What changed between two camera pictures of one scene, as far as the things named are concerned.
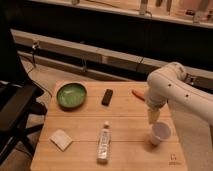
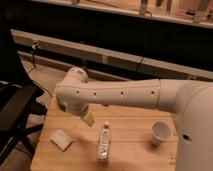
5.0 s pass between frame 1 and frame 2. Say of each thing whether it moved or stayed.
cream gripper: moved
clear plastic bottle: stayed
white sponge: stayed
